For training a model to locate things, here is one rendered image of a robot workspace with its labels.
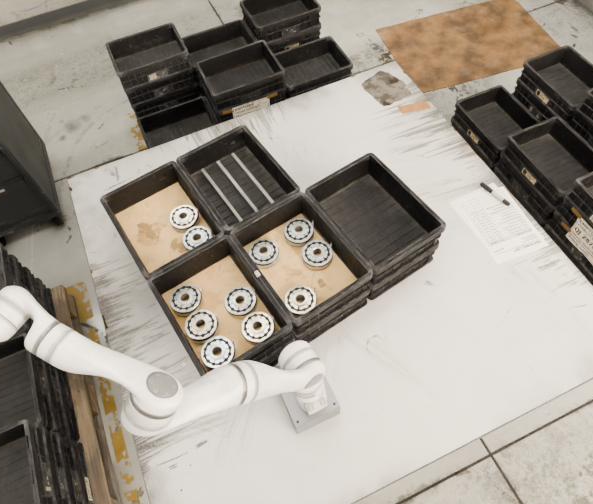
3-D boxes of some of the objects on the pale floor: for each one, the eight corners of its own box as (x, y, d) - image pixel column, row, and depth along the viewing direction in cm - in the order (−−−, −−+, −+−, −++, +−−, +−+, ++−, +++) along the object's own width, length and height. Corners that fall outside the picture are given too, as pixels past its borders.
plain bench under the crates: (560, 403, 216) (649, 349, 156) (222, 580, 189) (173, 597, 129) (381, 158, 294) (394, 60, 234) (124, 260, 267) (65, 178, 207)
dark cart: (72, 227, 281) (-25, 108, 204) (-7, 257, 273) (-138, 145, 196) (55, 157, 310) (-36, 30, 233) (-17, 182, 303) (-135, 59, 225)
